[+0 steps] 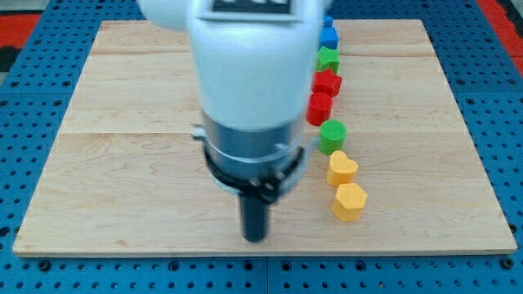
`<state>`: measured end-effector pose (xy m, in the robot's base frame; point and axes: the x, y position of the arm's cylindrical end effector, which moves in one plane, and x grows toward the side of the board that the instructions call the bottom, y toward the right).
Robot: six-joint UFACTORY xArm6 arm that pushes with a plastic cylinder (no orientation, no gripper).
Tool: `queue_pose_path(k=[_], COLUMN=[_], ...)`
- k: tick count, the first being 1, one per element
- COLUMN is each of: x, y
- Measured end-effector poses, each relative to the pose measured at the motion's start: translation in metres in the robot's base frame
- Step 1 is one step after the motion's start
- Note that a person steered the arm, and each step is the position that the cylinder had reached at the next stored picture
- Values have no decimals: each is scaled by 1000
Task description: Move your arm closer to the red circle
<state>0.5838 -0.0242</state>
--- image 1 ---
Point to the blue block far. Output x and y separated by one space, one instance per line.
328 21

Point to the red cylinder block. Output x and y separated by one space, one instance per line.
319 108

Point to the green cylinder block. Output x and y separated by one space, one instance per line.
332 136

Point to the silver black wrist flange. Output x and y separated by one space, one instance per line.
264 163

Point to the blue cube block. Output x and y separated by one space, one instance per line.
329 38

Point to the yellow heart block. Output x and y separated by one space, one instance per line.
341 169

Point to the yellow hexagon block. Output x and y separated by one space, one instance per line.
349 202

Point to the wooden board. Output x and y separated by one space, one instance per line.
125 179

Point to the red star block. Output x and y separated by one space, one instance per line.
327 82

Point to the green star block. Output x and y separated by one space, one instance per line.
327 58

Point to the black cylindrical end effector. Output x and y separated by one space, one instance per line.
254 214

